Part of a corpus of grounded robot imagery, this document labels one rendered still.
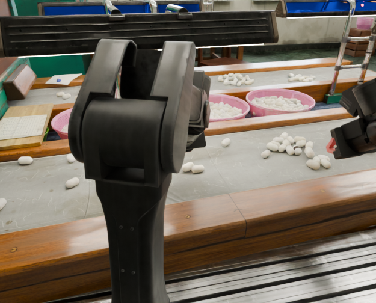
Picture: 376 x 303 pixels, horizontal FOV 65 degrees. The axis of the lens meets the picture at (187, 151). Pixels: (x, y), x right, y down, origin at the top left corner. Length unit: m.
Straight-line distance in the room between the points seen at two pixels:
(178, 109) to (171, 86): 0.02
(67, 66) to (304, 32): 4.80
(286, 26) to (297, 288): 6.14
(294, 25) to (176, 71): 6.42
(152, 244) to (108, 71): 0.16
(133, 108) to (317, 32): 6.77
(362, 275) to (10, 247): 0.66
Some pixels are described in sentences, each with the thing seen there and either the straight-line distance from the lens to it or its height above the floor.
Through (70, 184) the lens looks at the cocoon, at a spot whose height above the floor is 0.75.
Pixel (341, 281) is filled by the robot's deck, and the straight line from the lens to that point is 0.69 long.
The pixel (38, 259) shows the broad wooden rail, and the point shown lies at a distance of 0.59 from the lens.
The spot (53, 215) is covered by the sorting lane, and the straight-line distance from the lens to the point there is 0.70.
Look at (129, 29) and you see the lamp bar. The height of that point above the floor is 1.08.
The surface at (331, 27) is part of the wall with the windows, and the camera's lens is 7.13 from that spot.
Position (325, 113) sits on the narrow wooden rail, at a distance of 1.17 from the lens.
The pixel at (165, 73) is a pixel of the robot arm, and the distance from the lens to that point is 0.27.
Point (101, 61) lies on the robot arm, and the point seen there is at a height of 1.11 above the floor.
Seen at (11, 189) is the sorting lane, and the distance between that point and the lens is 0.83.
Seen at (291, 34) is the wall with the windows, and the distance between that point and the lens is 6.67.
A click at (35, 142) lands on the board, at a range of 0.95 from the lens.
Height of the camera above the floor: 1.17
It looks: 29 degrees down
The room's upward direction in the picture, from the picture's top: straight up
